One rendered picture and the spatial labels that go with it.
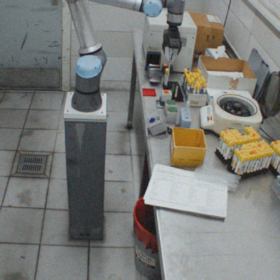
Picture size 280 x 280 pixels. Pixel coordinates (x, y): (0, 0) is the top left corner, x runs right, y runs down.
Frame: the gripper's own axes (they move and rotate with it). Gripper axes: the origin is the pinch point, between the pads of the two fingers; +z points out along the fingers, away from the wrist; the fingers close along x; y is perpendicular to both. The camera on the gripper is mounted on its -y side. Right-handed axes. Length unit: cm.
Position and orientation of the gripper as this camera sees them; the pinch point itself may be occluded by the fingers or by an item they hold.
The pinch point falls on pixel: (169, 61)
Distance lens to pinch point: 185.7
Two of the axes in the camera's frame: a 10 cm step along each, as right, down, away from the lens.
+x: -9.9, -0.3, -1.1
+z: -0.9, 8.1, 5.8
